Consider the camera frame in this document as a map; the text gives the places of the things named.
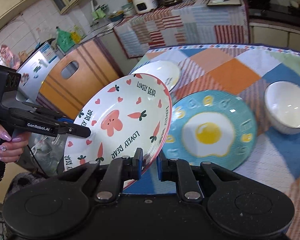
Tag pink bear carrot plate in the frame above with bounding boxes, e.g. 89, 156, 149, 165
63, 73, 173, 190

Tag teal fried egg plate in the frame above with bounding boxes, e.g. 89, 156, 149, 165
162, 90, 257, 170

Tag white plate with sun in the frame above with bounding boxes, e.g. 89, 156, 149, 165
132, 60, 181, 92

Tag white ribbed bowl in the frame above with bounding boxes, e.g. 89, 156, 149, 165
263, 81, 300, 135

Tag left hand pink nails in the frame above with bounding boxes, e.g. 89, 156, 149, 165
0, 124, 31, 163

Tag wooden chair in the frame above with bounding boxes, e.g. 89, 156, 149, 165
36, 38, 123, 119

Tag silver refrigerator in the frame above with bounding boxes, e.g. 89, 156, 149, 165
17, 42, 60, 102

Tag green plastic bag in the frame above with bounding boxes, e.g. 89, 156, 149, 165
56, 27, 75, 53

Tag colourful checkered tablecloth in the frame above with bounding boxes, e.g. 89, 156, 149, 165
138, 44, 300, 239

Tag white rice cooker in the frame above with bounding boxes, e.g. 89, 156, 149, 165
133, 0, 158, 14

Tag striped patchwork counter cloth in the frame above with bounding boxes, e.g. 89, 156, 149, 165
114, 0, 249, 58

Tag black cutting board tray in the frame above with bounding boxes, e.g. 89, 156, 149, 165
207, 0, 242, 6

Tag black gas stove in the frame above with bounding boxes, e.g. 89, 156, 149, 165
248, 4, 300, 27

